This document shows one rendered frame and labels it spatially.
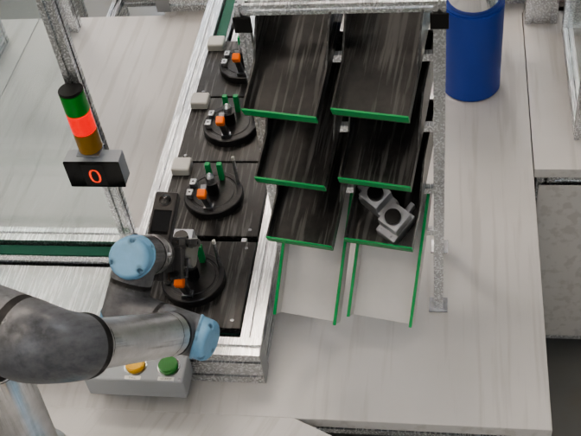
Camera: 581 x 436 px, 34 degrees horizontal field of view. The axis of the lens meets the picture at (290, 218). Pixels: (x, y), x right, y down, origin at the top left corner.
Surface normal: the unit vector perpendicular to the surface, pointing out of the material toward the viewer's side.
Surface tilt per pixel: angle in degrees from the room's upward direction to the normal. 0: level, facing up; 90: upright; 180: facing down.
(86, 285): 0
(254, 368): 90
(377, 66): 25
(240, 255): 0
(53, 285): 0
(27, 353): 54
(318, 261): 45
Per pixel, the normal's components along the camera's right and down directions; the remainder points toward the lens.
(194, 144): -0.11, -0.68
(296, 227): -0.22, -0.31
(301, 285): -0.28, 0.03
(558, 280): -0.12, 0.73
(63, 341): 0.63, -0.15
